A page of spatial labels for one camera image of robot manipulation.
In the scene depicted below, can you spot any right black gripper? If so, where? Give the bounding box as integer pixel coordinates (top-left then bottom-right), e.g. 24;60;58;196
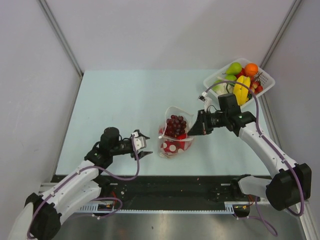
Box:
187;109;228;136

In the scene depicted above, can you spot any red bell pepper toy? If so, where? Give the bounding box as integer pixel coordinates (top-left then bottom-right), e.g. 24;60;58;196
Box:
175;133;188;140

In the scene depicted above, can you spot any dark purple grape bunch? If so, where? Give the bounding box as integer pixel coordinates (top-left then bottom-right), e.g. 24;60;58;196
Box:
164;114;187;139

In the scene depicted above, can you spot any clear zip top bag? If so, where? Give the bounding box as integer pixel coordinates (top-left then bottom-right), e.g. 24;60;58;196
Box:
158;106;194;158

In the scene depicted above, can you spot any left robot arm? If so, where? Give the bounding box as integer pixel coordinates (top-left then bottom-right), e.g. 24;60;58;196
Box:
25;127;150;240

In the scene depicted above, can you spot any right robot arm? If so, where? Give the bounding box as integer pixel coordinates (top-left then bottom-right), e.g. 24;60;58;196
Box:
187;92;312;211

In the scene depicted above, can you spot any white plastic food basket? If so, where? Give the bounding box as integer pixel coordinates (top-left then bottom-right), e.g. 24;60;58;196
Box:
203;58;276;100

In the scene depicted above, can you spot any white cauliflower toy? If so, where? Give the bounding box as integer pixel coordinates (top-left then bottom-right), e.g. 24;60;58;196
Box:
211;82;234;96

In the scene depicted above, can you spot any yellow banana bunch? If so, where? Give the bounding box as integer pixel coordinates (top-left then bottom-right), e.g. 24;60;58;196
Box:
233;75;251;106

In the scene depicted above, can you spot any green apple toy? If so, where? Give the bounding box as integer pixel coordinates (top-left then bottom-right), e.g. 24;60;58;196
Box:
225;74;237;81

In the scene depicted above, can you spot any green pear toy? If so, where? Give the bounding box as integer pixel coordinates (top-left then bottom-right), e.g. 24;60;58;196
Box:
224;62;242;75

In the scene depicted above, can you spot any small red cherry cluster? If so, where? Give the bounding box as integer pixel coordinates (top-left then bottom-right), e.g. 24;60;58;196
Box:
250;80;264;95

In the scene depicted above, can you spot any orange tangerine toy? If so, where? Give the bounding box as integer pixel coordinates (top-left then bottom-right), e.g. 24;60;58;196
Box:
244;63;259;77

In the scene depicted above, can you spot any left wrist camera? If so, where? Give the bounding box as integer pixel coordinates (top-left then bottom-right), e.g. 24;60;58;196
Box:
131;133;147;151

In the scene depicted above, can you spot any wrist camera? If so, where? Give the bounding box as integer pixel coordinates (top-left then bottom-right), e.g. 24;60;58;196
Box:
198;91;213;112
131;133;147;151

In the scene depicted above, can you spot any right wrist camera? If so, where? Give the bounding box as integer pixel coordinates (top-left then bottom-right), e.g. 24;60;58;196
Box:
198;91;213;112

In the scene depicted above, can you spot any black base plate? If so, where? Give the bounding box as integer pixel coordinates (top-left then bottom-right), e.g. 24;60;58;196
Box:
51;175;276;211

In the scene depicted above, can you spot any white slotted cable duct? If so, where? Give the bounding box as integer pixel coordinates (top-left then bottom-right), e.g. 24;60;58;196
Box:
76;202;115;214

